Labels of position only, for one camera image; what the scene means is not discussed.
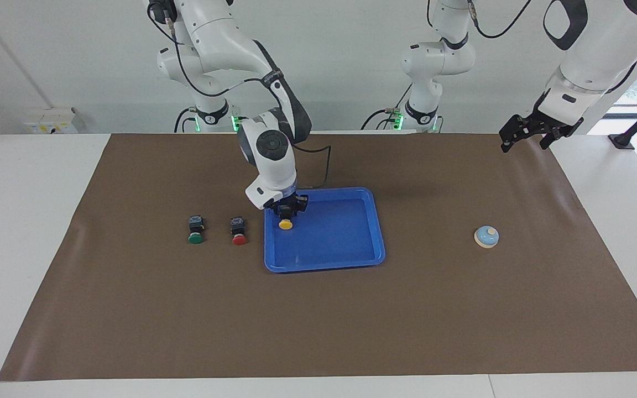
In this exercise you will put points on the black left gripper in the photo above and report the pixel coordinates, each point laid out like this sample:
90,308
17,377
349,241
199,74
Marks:
539,124

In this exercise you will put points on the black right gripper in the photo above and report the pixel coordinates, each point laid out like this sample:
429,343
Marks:
293,199

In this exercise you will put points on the yellow push button switch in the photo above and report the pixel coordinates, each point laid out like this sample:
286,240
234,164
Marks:
286,224

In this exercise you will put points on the red push button switch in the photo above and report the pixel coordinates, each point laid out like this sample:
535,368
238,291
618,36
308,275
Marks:
239,239

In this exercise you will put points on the green push button switch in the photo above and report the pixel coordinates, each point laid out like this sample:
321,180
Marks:
196,237

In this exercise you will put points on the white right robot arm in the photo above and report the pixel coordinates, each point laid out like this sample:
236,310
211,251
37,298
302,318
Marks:
219,33

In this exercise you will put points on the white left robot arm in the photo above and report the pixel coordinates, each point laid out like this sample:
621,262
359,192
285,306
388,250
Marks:
600,50

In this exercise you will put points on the blue plastic tray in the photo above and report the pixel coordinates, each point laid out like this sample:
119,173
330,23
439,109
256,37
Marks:
335,237

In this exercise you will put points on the light blue call bell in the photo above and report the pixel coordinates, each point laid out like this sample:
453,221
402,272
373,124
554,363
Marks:
485,237

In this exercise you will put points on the brown table mat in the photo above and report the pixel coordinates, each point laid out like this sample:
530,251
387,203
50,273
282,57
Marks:
186,320

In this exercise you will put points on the white wall outlet box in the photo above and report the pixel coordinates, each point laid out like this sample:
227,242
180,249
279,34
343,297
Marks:
53,121

